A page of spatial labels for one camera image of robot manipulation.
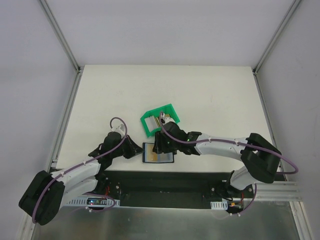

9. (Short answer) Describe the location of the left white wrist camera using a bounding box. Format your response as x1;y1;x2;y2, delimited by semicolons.
111;124;126;133

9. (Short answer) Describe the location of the purple cable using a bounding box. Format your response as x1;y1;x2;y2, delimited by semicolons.
32;116;128;224
159;111;300;220

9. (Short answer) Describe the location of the black leather card holder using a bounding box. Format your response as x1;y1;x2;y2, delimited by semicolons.
142;142;175;164

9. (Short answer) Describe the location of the green plastic bin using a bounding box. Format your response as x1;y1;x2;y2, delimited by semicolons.
140;103;180;138

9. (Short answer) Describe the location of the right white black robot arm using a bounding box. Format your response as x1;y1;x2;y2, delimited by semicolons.
153;122;281;198

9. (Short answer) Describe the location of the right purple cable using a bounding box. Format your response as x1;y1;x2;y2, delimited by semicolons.
159;111;300;220

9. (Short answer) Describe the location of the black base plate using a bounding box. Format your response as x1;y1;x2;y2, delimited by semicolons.
90;170;254;209

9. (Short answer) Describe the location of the aluminium frame rail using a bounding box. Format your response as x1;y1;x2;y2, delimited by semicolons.
256;181;302;202

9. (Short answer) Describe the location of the right white cable duct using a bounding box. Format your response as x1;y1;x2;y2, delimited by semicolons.
210;201;228;211

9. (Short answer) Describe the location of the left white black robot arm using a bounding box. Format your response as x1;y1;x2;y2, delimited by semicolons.
18;132;144;226

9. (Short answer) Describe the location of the left white cable duct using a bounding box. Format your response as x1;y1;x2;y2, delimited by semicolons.
61;196;120;208

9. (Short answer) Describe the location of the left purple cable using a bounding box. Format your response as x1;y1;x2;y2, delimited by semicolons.
32;116;128;224

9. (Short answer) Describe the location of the white cable duct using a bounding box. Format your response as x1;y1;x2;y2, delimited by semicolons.
61;196;120;208
210;201;228;211

